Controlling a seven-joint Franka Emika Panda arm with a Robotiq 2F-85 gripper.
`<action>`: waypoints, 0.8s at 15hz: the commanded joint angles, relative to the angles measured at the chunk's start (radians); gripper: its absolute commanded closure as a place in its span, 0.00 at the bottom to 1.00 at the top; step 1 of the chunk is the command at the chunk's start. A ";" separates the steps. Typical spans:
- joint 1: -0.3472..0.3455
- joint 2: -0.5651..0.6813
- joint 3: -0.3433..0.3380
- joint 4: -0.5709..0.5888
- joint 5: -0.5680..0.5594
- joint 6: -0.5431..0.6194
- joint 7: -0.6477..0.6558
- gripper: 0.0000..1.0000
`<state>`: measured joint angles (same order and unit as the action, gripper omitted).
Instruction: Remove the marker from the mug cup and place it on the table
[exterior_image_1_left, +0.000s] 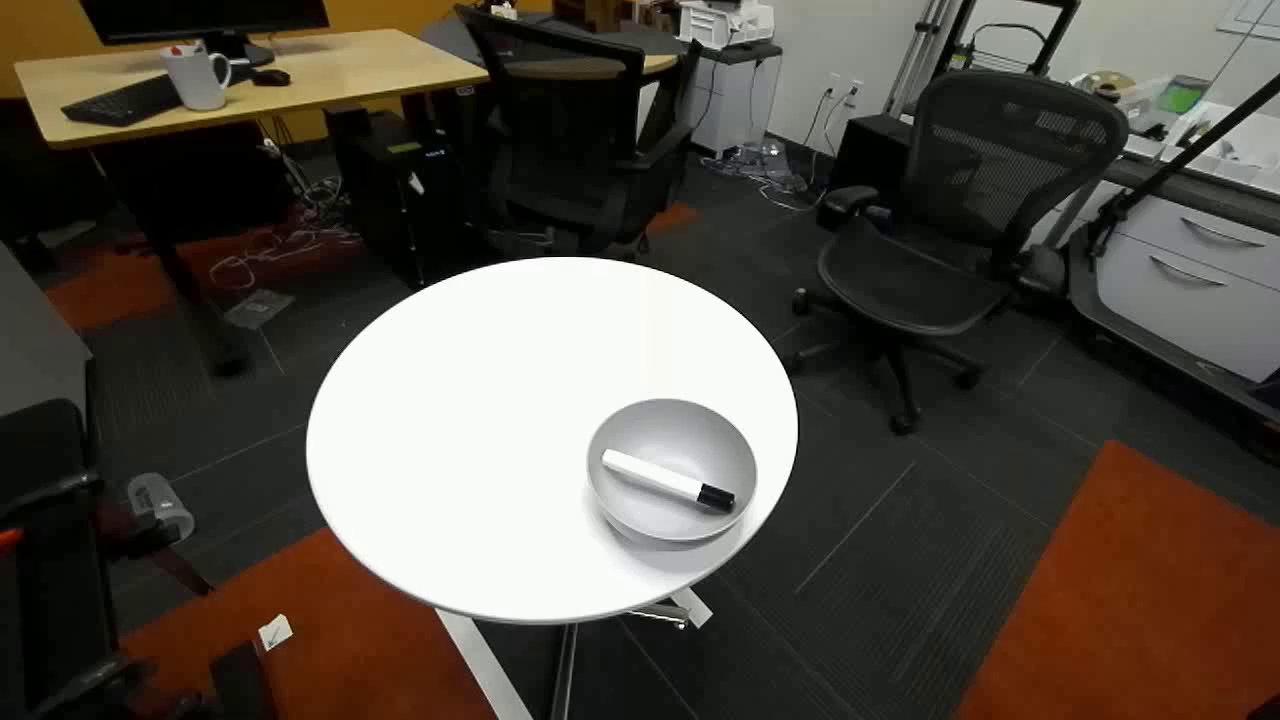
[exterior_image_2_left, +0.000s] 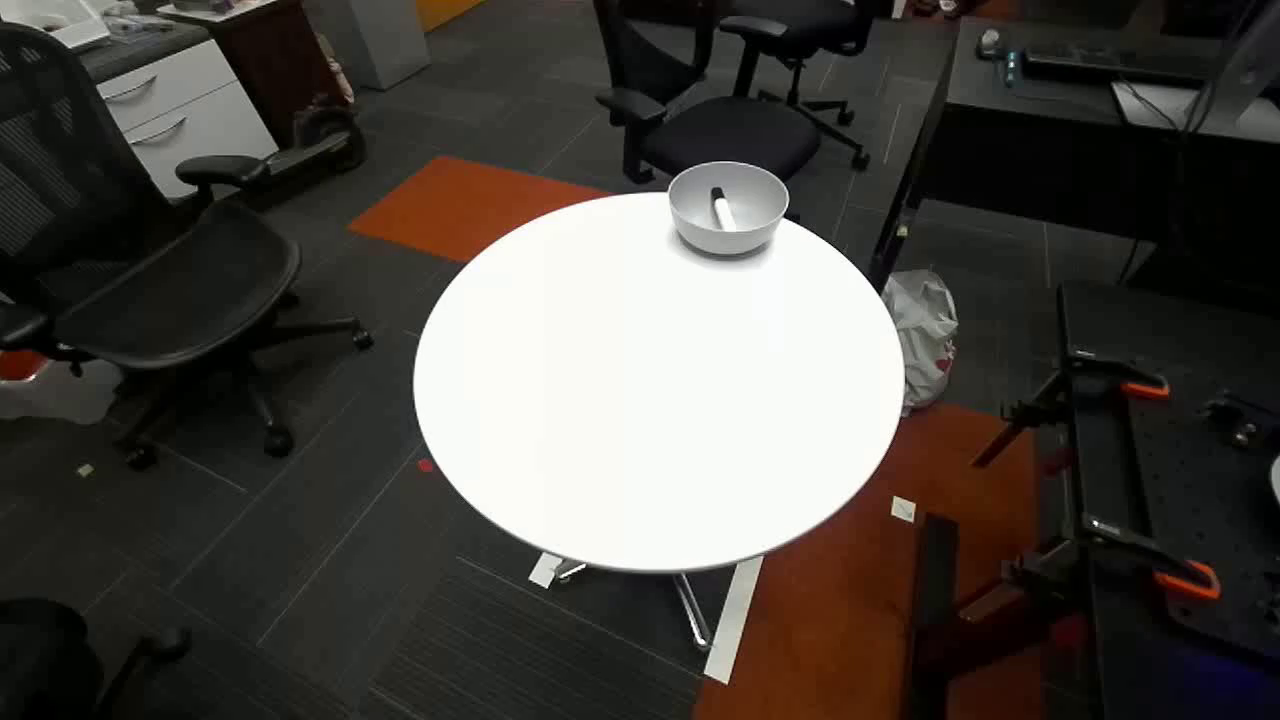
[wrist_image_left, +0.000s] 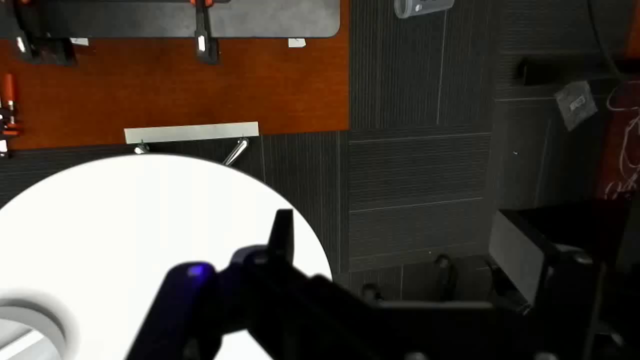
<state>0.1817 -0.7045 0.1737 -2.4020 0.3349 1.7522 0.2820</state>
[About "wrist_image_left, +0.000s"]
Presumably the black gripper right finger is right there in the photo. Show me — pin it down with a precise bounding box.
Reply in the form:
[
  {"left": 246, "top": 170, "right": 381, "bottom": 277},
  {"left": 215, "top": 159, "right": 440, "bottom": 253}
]
[{"left": 267, "top": 210, "right": 293, "bottom": 262}]

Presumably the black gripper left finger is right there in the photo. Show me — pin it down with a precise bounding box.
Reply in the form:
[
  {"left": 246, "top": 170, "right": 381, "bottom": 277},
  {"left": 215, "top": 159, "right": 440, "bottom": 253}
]
[{"left": 125, "top": 262, "right": 221, "bottom": 360}]

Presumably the grey bowl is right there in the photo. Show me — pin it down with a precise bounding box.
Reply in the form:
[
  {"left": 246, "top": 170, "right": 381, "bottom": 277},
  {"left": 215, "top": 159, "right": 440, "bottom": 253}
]
[{"left": 0, "top": 292, "right": 69, "bottom": 360}]

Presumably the white round table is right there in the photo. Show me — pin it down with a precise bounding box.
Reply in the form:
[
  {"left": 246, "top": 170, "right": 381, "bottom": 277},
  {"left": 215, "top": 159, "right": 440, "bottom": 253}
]
[{"left": 0, "top": 154, "right": 334, "bottom": 360}]

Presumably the black office chair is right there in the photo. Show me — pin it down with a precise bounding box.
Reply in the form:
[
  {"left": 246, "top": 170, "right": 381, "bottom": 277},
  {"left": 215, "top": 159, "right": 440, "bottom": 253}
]
[{"left": 391, "top": 199, "right": 637, "bottom": 360}]

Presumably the grey black work table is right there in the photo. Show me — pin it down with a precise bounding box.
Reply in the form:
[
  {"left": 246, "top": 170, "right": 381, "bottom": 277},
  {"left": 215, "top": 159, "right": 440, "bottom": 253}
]
[{"left": 29, "top": 0, "right": 344, "bottom": 37}]

